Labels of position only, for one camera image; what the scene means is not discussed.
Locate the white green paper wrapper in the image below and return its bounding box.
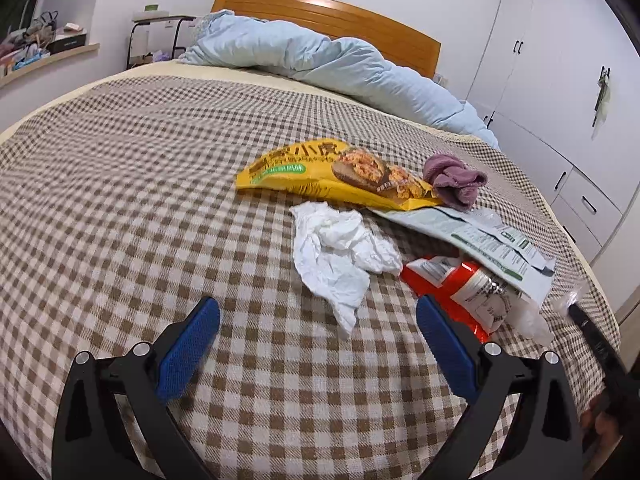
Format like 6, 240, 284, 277
374, 206, 555, 306

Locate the wooden headboard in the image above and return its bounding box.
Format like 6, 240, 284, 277
212, 0, 440, 78

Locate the purple towel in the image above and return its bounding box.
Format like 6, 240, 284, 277
423, 154, 488, 211

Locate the brown checkered bedspread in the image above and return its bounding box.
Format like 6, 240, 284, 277
1, 63, 620, 479

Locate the white wardrobe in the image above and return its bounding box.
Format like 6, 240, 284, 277
469, 0, 639, 309

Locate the light blue duvet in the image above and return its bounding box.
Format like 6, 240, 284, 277
179, 10, 499, 148

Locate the black bedside rack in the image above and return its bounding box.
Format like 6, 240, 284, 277
126, 9, 196, 70

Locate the white tissue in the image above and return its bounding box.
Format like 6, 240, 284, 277
290, 202, 402, 335

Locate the yellow snack bag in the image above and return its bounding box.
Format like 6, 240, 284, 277
235, 139, 442, 211

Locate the cluttered window shelf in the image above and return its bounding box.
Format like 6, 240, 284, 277
1, 11, 100, 87

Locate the red snack wrapper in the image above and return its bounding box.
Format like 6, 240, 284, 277
400, 256, 553, 347

